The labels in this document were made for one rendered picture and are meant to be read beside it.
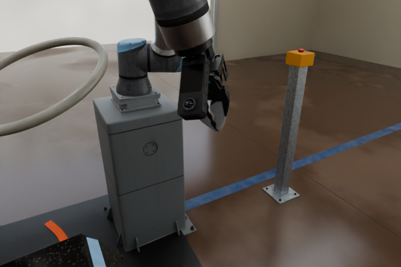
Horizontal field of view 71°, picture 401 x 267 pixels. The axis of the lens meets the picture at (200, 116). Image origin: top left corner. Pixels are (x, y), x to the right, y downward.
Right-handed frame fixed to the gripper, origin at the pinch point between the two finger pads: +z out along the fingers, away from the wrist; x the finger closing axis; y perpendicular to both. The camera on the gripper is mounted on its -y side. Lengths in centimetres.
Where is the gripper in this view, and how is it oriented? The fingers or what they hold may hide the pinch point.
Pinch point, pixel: (216, 128)
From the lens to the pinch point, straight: 60.8
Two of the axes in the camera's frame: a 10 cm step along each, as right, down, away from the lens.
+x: -9.4, 0.6, 3.4
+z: 2.7, 7.3, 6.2
